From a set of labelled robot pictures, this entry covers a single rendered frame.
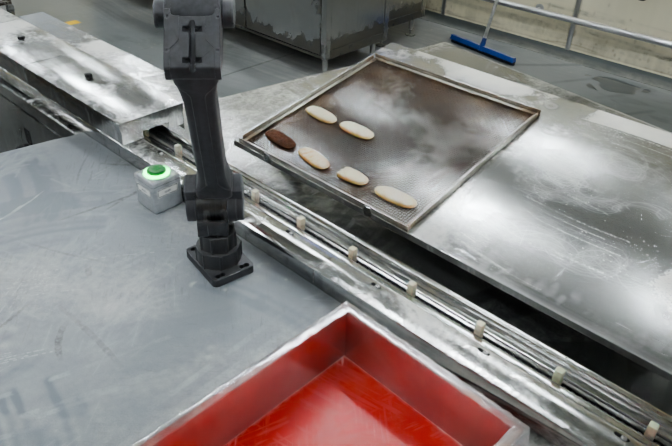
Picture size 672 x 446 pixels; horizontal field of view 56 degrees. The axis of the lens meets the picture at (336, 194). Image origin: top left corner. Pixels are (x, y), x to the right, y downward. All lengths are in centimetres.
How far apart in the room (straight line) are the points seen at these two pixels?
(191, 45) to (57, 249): 60
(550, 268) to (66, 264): 89
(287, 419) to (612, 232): 68
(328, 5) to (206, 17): 309
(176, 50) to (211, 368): 49
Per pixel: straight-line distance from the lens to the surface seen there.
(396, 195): 128
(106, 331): 114
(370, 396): 100
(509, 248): 120
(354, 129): 148
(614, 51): 488
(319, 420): 97
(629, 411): 106
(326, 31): 401
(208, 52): 88
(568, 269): 119
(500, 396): 101
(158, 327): 113
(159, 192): 137
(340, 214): 137
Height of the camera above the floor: 160
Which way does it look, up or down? 33 degrees down
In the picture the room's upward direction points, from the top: 2 degrees clockwise
